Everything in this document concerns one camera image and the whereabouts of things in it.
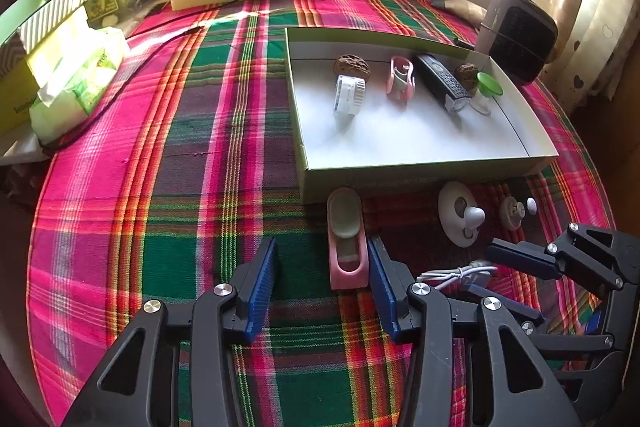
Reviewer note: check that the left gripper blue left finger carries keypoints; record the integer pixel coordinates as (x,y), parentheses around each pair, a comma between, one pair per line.
(253,282)

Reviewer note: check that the large pink silicone holder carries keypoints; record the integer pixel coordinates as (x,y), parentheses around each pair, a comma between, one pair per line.
(348,249)

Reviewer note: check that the white black desk heater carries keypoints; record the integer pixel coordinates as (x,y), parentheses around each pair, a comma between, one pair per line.
(519,36)

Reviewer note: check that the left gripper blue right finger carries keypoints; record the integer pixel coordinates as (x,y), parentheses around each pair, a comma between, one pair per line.
(399,309)

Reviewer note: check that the green tissue pack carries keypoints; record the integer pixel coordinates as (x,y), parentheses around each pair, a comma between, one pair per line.
(77,84)

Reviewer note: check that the green white striped box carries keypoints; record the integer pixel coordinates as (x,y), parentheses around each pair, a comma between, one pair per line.
(26,23)

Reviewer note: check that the black bike light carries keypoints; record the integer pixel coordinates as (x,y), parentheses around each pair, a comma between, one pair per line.
(440,82)

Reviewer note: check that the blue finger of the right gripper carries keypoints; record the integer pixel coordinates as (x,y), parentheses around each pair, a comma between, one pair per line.
(520,311)
(520,256)

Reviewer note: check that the white cylindrical cap device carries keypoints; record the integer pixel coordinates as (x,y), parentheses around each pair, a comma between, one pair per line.
(349,95)

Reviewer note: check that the plaid pink green tablecloth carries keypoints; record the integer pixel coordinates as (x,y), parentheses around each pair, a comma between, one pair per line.
(177,183)

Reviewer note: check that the beige wrapped tool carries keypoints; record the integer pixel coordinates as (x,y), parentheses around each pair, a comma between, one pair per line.
(464,9)

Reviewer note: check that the brown walnut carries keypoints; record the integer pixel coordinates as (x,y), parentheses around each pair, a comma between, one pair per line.
(466,74)
(353,66)

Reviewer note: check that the yellow box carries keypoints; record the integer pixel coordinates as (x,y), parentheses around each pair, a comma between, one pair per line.
(18,90)

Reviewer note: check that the small pink clip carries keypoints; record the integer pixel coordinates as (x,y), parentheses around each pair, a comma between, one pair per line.
(400,82)

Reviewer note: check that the small white round suction hook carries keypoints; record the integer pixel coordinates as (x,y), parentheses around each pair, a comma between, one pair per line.
(512,212)

